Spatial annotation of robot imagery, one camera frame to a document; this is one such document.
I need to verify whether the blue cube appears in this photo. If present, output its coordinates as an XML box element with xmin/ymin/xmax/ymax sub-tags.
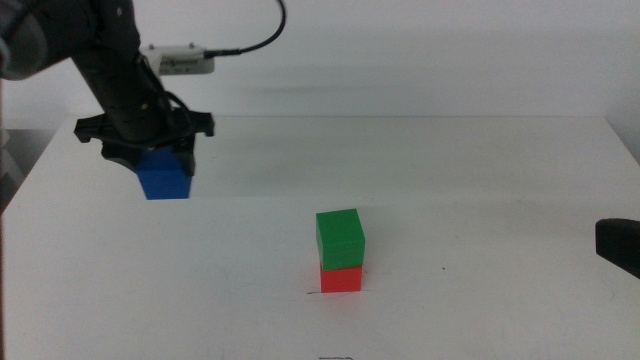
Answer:
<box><xmin>135</xmin><ymin>147</ymin><xmax>193</xmax><ymax>201</ymax></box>

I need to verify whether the green cube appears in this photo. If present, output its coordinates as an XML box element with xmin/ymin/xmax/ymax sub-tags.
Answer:
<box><xmin>315</xmin><ymin>207</ymin><xmax>367</xmax><ymax>272</ymax></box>

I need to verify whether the red cube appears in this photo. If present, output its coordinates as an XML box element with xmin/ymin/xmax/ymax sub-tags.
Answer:
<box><xmin>319</xmin><ymin>264</ymin><xmax>364</xmax><ymax>294</ymax></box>

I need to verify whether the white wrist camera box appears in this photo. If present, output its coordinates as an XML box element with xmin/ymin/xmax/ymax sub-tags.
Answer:
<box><xmin>139</xmin><ymin>44</ymin><xmax>217</xmax><ymax>77</ymax></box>

